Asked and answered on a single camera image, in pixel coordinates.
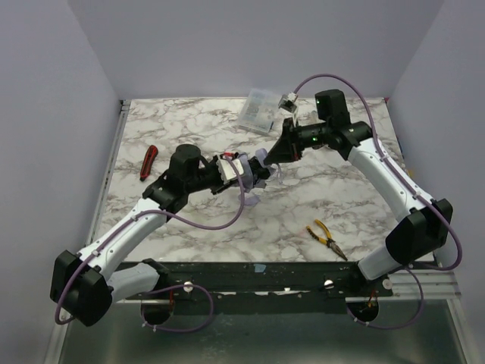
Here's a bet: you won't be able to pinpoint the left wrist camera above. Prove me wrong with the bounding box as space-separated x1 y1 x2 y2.
216 154 245 184

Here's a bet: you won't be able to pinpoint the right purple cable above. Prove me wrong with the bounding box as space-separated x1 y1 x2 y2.
295 72 464 329

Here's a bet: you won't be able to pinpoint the lavender umbrella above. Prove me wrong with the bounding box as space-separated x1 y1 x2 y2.
233 148 283 206

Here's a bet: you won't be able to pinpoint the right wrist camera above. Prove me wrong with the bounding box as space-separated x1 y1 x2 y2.
278 92 298 114

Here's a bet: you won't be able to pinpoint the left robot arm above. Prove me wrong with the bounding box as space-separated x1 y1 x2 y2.
50 144 248 327

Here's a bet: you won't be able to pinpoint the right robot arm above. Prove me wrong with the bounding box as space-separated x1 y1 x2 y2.
264 89 452 281

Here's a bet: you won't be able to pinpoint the aluminium extrusion rail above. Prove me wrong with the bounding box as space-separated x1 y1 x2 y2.
389 269 462 300

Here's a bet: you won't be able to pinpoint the yellow handled pliers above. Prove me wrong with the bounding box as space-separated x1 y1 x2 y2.
305 219 348 262

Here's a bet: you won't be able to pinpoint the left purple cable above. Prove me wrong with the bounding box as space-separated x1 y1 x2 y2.
55 153 246 334

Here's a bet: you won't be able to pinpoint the clear plastic parts box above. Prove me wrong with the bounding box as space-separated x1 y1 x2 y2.
237 89 280 134

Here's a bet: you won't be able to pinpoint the purple cable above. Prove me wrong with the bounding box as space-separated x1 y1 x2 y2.
55 153 246 334
295 72 464 329

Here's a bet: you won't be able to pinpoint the red black utility knife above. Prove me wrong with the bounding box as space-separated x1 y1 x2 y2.
139 145 158 181

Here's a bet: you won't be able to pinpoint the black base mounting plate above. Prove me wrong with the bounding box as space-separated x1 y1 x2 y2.
125 262 393 315

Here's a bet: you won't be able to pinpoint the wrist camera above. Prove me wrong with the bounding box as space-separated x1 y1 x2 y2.
278 92 298 114
216 154 245 184

